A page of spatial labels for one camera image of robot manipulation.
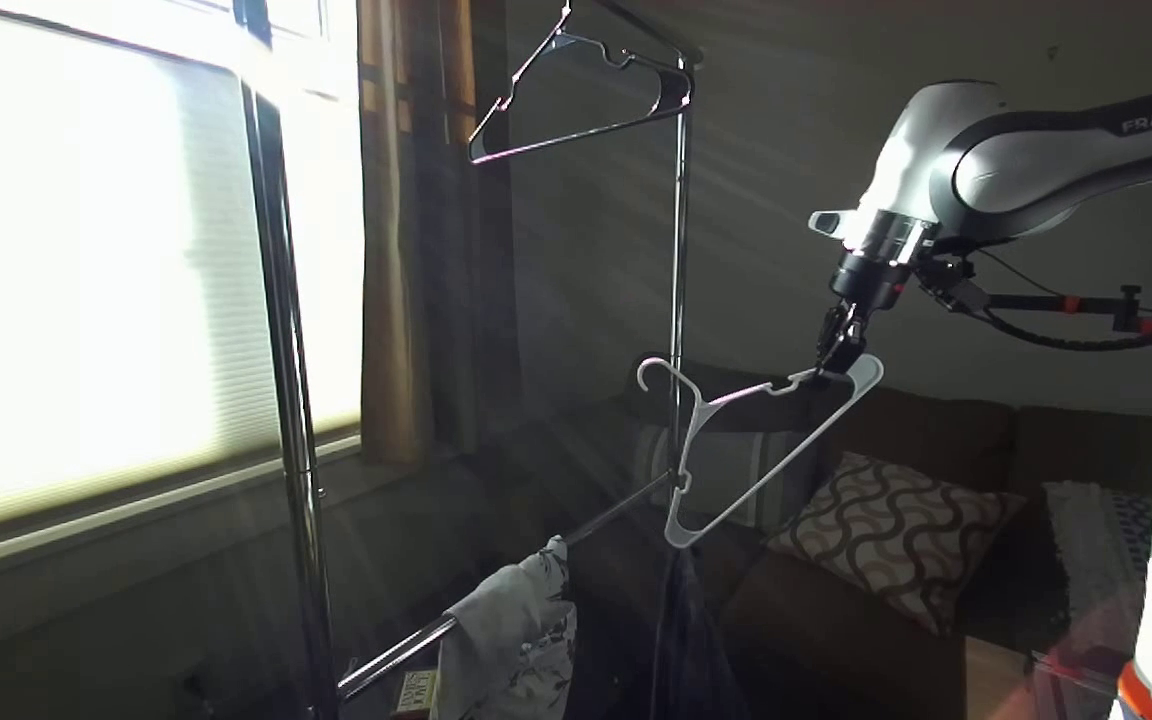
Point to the brown sofa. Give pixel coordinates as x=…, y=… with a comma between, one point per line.
x=1045, y=622

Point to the patterned beige cushion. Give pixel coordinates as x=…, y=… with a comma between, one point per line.
x=898, y=532

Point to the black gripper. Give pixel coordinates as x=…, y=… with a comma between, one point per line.
x=872, y=267

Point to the black camera on mount arm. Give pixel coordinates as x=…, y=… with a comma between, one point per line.
x=1082, y=308

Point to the white plastic coat hanger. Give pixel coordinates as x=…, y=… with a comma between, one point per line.
x=728, y=447

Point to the grey plastic coat hanger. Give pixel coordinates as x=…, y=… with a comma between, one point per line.
x=598, y=70

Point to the dark hanging garment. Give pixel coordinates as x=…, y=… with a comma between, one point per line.
x=644, y=647

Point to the grey white hanging garment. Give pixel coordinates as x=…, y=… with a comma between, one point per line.
x=515, y=643

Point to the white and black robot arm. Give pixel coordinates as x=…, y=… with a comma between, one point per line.
x=965, y=173

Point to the metal clothes rack frame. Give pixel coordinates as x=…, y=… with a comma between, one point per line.
x=262, y=97

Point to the brown curtain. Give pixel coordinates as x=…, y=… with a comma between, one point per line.
x=438, y=333

